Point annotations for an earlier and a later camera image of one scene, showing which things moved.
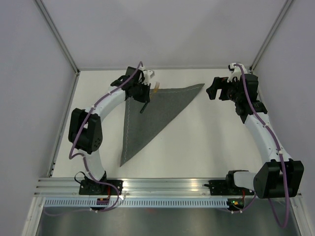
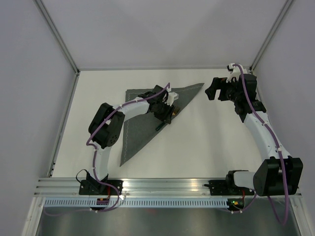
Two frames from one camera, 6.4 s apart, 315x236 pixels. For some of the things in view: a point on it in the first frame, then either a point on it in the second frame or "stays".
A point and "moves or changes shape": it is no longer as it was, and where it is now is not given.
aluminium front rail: x=137 y=187 stays
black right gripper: x=220 y=83 stays
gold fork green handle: x=154 y=91 moves or changes shape
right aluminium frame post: x=270 y=35 stays
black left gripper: x=144 y=98 → x=167 y=116
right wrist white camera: x=236 y=71 stays
